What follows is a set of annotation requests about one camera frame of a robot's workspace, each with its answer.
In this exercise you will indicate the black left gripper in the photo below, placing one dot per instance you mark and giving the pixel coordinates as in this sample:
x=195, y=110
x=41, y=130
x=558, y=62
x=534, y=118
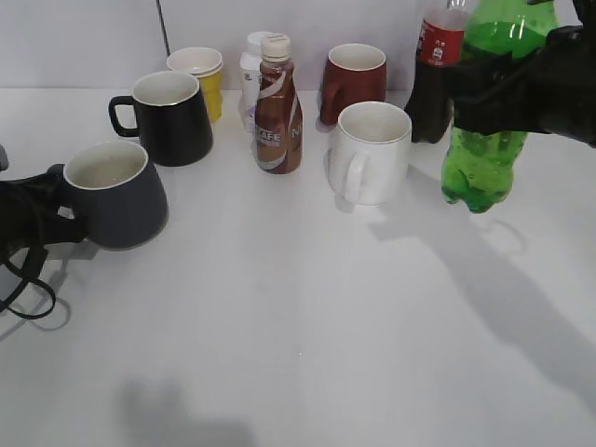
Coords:
x=39, y=211

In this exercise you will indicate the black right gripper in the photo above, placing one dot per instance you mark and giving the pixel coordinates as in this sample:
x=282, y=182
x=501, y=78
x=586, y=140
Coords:
x=549, y=91

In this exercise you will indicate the dark grey mug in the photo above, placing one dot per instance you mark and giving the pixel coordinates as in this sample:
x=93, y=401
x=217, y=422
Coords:
x=115, y=187

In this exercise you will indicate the green soda bottle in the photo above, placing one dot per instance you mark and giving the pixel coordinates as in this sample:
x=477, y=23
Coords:
x=478, y=170

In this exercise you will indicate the yellow paper cup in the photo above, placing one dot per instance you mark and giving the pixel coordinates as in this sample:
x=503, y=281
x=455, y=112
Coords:
x=206, y=65

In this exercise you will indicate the dark cola bottle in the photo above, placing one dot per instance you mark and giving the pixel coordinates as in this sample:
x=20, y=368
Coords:
x=439, y=45

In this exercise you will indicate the dark red mug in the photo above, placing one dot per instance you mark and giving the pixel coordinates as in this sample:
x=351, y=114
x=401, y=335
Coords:
x=354, y=72

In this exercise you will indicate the white ceramic mug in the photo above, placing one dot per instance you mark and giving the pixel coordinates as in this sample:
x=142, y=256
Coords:
x=369, y=152

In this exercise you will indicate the black mug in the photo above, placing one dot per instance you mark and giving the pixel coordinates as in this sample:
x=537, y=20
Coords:
x=167, y=113

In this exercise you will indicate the brown coffee drink bottle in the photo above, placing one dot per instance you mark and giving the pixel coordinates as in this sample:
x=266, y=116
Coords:
x=278, y=115

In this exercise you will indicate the white milk bottle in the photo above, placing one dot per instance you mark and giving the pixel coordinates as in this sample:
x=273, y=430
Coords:
x=249, y=67

